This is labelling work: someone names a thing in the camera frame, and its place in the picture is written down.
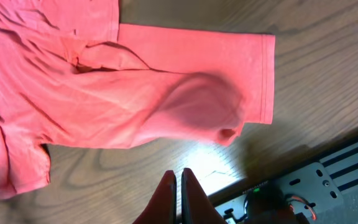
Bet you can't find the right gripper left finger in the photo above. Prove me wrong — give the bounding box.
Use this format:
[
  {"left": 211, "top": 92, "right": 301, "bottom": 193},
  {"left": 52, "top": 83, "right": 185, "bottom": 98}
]
[{"left": 133, "top": 170, "right": 177, "bottom": 224}]

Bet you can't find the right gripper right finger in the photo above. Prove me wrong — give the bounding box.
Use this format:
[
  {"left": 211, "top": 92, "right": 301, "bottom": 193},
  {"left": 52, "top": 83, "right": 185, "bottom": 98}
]
[{"left": 181, "top": 168, "right": 226, "bottom": 224}]

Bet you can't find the red soccer t-shirt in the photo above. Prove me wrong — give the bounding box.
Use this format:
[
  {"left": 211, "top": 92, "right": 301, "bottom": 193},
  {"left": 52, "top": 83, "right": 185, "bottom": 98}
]
[{"left": 0, "top": 1, "right": 275, "bottom": 200}]

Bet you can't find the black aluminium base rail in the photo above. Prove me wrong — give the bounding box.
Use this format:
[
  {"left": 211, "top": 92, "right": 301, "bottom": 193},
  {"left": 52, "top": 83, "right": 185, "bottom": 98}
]
[{"left": 215, "top": 135, "right": 358, "bottom": 223}]

